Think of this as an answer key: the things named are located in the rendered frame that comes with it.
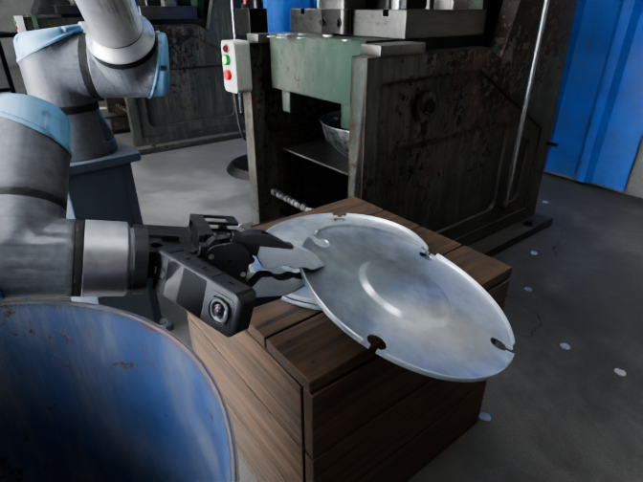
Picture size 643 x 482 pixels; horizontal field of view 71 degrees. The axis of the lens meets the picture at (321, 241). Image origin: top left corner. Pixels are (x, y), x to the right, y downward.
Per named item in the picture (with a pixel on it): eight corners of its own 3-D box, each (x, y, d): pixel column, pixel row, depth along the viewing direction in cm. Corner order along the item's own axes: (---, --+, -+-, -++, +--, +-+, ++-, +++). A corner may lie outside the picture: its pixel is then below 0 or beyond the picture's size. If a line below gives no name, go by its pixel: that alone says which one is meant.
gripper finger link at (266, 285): (307, 253, 59) (238, 250, 54) (325, 275, 54) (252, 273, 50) (301, 274, 60) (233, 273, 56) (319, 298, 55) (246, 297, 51)
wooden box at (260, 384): (313, 560, 66) (310, 383, 50) (200, 401, 92) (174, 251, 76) (478, 422, 88) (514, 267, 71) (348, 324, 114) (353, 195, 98)
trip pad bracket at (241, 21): (254, 77, 135) (248, 4, 126) (237, 75, 142) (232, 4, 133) (270, 76, 138) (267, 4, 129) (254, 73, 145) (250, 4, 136)
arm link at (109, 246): (83, 239, 40) (80, 317, 43) (140, 241, 42) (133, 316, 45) (86, 208, 46) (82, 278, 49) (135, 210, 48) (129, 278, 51)
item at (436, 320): (505, 434, 42) (510, 429, 42) (253, 279, 49) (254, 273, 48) (515, 300, 67) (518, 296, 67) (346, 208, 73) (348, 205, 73)
